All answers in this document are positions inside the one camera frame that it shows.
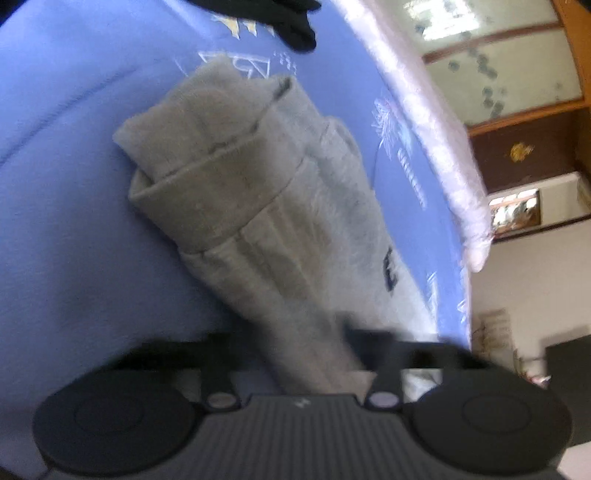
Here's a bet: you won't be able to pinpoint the grey pants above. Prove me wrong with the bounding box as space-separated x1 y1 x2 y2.
113 60 444 398

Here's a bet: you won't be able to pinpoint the wooden wardrobe with glass doors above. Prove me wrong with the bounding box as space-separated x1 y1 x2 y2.
397 0 591 127

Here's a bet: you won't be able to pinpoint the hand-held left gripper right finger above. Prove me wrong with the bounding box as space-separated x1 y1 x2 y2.
344 314 485 411

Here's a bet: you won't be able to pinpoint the dark brown door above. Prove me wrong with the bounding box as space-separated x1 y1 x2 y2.
468 108 591 195

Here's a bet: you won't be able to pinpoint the black cloth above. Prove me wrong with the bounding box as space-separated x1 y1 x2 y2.
194 0 321 52

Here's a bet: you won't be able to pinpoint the blue printed bedsheet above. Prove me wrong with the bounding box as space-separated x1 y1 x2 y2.
0 0 474 407

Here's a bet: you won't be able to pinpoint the dark cabinet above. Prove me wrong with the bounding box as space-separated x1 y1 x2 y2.
545 325 591 444

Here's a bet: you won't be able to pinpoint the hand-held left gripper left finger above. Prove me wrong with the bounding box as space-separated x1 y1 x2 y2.
113 339 241 412

